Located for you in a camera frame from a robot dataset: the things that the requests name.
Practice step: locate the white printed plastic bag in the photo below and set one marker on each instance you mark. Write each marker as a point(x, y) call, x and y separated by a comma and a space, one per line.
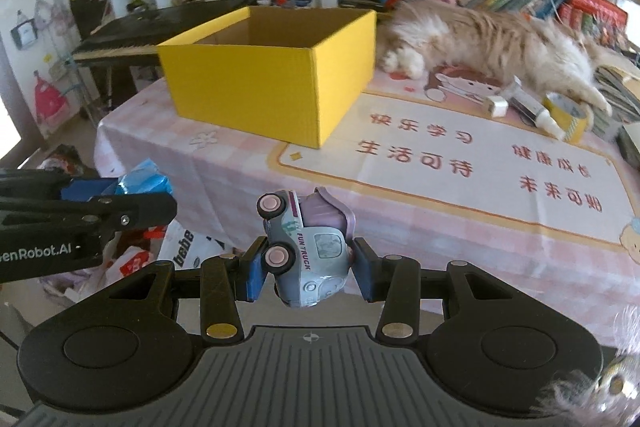
point(192, 242)

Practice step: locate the fluffy cream cat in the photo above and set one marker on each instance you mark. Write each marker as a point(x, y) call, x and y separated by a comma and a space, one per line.
point(475, 37)

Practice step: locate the packing tape roll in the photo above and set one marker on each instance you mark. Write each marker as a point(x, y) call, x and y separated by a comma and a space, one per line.
point(575, 127)

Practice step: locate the blue shiny packet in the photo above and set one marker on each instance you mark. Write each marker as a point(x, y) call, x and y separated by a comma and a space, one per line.
point(142, 179)

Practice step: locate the white printed booklet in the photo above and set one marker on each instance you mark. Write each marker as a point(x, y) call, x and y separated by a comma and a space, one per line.
point(631, 139)

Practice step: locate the red white packet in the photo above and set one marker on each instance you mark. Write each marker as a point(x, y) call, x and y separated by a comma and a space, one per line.
point(134, 264)

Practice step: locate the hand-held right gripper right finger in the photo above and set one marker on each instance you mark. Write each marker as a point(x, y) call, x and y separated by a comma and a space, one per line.
point(367, 279)

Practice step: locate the black keyboard piano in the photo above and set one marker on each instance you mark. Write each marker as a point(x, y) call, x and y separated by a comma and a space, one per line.
point(130, 32)

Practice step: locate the stack of books and papers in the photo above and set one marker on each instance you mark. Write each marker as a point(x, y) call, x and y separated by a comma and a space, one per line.
point(617, 92)

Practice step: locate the pink checked cloth desktop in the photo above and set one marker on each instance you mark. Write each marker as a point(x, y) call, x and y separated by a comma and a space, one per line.
point(225, 177)

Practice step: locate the yellow cardboard box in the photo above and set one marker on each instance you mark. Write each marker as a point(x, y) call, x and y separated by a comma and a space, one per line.
point(250, 92)

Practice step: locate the grey fur ball pendant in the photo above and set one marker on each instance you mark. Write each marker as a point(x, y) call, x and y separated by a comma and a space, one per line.
point(590, 387)

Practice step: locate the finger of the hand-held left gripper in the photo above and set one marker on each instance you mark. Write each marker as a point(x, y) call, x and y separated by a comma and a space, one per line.
point(85, 189)
point(135, 209)

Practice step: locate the small white eraser block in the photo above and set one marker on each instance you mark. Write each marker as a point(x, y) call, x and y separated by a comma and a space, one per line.
point(496, 106)

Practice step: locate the pale blue toy truck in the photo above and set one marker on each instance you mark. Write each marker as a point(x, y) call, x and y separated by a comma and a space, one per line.
point(310, 252)

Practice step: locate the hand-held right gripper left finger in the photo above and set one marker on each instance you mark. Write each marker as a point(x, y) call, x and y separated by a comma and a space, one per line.
point(252, 274)

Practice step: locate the white navy tube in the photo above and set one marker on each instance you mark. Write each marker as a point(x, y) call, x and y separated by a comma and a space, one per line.
point(530, 107)

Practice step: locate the red boxed book set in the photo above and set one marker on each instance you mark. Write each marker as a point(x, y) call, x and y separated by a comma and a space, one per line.
point(595, 14)

